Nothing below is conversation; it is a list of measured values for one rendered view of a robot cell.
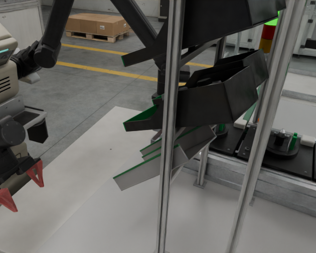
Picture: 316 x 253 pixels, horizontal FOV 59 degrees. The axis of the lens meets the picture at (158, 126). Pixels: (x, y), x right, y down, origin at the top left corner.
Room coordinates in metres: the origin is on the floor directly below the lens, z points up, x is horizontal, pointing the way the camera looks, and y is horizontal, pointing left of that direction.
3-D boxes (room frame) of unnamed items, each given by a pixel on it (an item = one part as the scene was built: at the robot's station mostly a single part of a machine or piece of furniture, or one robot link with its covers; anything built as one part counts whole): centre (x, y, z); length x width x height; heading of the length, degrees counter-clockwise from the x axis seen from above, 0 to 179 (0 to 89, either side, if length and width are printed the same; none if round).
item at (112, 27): (6.64, 1.47, 0.20); 1.20 x 0.80 x 0.41; 71
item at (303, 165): (0.86, -0.44, 1.01); 0.24 x 0.24 x 0.13; 65
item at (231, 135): (0.97, -0.21, 0.96); 0.24 x 0.24 x 0.02; 65
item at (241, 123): (1.02, -0.34, 0.97); 0.05 x 0.05 x 0.04; 65
